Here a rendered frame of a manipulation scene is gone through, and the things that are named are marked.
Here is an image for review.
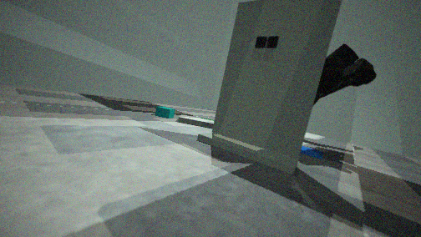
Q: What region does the blue square zone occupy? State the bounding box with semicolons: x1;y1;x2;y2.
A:
301;146;323;159

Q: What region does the teal rectangular block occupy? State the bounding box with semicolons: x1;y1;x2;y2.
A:
155;107;175;119

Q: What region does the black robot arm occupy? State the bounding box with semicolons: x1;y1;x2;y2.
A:
313;44;377;106

